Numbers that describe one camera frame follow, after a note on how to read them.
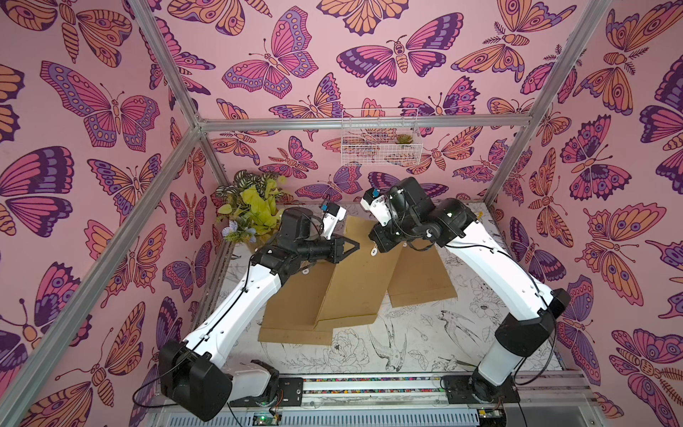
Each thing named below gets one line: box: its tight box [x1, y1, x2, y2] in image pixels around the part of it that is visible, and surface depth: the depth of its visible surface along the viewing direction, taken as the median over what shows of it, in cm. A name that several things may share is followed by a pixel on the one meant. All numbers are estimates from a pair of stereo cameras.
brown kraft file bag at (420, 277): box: [387, 242, 459, 308], surface depth 94 cm
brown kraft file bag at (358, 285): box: [313, 215, 404, 330], surface depth 71 cm
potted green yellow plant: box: [210, 169, 293, 253], surface depth 92 cm
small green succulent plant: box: [394, 133, 414, 145], surface depth 94 cm
